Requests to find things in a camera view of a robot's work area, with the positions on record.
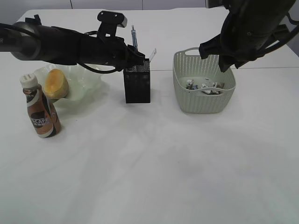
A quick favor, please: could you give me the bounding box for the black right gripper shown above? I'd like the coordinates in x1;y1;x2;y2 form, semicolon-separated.
199;9;289;72

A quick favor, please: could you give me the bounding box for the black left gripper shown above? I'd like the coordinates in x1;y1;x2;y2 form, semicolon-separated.
79;32;145;70

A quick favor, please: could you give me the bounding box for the clear plastic ruler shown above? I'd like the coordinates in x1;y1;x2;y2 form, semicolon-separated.
149;49;157;62

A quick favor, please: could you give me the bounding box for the light blue pen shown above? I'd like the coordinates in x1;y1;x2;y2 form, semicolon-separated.
131;25;138;52

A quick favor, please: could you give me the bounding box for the large paper ball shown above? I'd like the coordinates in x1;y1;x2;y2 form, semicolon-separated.
201;82;225;95

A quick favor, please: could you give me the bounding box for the small paper ball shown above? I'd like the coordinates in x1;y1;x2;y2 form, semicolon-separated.
186;79;198;90

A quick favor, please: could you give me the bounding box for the yellow bread loaf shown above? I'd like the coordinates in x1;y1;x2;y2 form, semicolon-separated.
44;69;69;99

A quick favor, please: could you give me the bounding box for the brown coffee bottle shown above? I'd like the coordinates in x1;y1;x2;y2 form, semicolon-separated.
20;74;61;138

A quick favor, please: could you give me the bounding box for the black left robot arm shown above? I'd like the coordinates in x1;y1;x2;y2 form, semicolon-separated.
0;11;146;74

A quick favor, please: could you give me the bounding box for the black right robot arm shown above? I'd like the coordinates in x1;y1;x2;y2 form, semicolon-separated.
199;0;299;72

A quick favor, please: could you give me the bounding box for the black mesh pen holder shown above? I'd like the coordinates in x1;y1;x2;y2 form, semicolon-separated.
123;58;151;104

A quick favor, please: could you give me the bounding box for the green plastic basket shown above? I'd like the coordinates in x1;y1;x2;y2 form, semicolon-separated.
173;48;236;114

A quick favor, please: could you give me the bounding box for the translucent green wavy bowl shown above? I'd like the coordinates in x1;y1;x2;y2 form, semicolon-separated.
34;64;102;108

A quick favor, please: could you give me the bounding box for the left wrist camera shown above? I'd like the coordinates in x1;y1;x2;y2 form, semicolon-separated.
97;11;128;37

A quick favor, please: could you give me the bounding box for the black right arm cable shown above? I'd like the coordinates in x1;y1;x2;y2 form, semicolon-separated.
252;13;299;56

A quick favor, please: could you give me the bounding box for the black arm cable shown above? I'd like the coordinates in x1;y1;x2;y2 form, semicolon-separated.
0;22;122;74
252;13;299;56

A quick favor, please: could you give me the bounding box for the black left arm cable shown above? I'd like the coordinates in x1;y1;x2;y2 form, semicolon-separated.
0;22;122;74

